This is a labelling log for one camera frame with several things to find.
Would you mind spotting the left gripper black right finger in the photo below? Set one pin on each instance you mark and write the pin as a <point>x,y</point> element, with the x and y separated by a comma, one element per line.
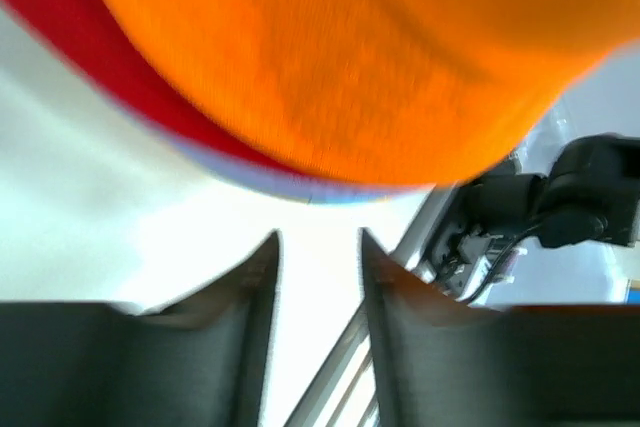
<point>439,362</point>

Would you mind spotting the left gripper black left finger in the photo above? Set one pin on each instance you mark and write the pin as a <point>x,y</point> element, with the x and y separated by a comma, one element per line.
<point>198,362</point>

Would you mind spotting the lavender bucket hat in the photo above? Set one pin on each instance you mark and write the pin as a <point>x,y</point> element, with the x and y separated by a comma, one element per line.
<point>266,180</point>

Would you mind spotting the orange bucket hat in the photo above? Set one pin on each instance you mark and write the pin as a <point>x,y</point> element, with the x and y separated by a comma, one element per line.
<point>386,92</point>

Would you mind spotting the red bucket hat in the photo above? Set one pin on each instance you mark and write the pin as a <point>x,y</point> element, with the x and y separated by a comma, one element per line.
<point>87,36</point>

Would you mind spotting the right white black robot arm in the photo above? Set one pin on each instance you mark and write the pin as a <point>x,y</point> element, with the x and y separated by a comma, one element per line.
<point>590,194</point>

